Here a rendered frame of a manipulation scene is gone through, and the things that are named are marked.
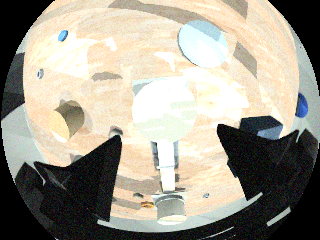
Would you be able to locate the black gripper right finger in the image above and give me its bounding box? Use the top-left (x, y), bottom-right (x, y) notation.
top-left (216, 123), bottom-right (300, 201)

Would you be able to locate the beige cylinder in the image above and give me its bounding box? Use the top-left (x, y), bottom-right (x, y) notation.
top-left (48, 100), bottom-right (85, 143)

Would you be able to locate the orange ring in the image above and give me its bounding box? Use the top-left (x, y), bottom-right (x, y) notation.
top-left (140, 201), bottom-right (155, 208)

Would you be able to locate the white balance beam with round pans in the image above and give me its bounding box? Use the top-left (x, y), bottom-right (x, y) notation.
top-left (132, 76), bottom-right (189, 211)

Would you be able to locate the pale grey pebble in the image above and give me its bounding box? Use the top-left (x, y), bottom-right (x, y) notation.
top-left (108, 129), bottom-right (124, 139)

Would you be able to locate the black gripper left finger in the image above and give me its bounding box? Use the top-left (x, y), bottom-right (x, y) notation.
top-left (33, 135), bottom-right (123, 223)

